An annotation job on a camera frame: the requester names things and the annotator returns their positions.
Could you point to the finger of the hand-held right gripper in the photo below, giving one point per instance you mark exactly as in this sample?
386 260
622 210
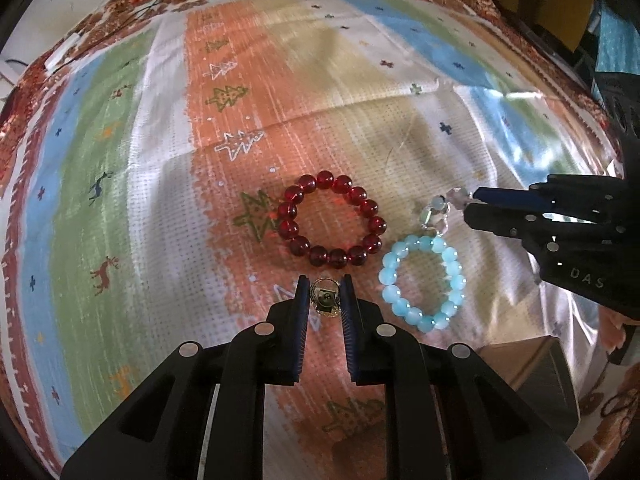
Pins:
505 196
495 222

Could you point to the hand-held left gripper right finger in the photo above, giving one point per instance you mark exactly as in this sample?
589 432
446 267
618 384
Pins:
352 335

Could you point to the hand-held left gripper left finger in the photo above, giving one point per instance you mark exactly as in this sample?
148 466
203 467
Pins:
300 330

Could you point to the brown cardboard box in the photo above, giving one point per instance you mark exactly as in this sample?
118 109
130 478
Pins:
530 375

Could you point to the person's right hand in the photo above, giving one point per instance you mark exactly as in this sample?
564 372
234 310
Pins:
617 327

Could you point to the dark furniture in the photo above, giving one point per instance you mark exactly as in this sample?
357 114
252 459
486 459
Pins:
550 46

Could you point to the light blue patterned cloth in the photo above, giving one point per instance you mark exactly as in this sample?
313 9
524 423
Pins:
616 45

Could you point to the striped patterned blanket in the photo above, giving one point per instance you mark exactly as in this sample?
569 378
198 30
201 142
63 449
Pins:
150 210

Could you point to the yellow hanging garment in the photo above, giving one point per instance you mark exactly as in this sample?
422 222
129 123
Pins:
565 5

